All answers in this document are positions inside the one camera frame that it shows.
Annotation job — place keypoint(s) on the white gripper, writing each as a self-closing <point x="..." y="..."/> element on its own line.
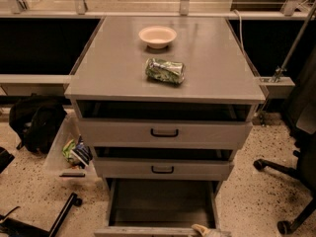
<point x="201" y="229"/>

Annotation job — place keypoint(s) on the grey drawer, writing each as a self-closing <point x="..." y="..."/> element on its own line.
<point x="165" y="134"/>
<point x="163" y="169"/>
<point x="159" y="208"/>

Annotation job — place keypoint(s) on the grey drawer cabinet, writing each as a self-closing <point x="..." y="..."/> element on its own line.
<point x="110" y="82"/>

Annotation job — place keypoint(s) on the snack packets in bin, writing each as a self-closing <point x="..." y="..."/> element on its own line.
<point x="77" y="153"/>

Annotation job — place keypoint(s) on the clear plastic bin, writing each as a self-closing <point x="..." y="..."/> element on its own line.
<point x="57" y="166"/>

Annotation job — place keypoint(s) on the black office chair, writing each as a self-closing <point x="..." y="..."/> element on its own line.
<point x="302" y="102"/>

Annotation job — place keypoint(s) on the green chip bag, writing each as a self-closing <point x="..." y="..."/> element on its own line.
<point x="165" y="71"/>

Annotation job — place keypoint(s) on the metal pole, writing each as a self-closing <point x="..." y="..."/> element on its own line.
<point x="275" y="78"/>

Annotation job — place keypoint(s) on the black stand base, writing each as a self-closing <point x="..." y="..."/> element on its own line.
<point x="44" y="226"/>

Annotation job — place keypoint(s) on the white bowl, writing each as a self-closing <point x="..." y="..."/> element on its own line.
<point x="157" y="37"/>

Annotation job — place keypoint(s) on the black backpack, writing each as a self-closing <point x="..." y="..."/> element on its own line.
<point x="36" y="120"/>

